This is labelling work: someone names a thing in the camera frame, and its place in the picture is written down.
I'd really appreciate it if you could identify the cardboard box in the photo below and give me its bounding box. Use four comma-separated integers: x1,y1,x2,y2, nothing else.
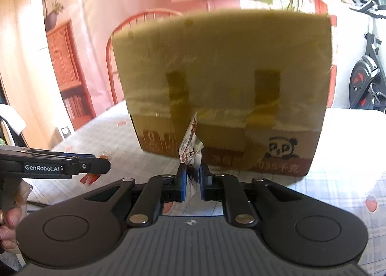
111,9,333,182

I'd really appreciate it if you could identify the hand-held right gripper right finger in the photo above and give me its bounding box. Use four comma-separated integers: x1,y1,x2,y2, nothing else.
200,163,303,225

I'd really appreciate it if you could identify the person's left hand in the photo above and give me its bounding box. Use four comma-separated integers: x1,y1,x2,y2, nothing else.
0,181,33,254

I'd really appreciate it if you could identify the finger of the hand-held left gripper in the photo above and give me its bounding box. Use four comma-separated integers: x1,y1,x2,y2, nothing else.
59,152,99,159
72,158,111,175

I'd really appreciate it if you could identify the small white red sachet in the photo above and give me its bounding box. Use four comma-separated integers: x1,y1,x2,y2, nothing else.
179,111,206,202

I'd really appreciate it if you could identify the orange candy wrapper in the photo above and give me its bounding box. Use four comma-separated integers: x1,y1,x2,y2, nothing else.
79,150,114,186

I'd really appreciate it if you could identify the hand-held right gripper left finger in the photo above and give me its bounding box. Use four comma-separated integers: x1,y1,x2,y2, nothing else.
84,163,189,226

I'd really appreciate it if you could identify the checked tablecloth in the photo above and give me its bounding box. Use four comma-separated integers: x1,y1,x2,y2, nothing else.
28,99,386,276

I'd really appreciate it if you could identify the white cloth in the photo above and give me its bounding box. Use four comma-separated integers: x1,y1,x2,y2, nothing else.
0,104,27,147

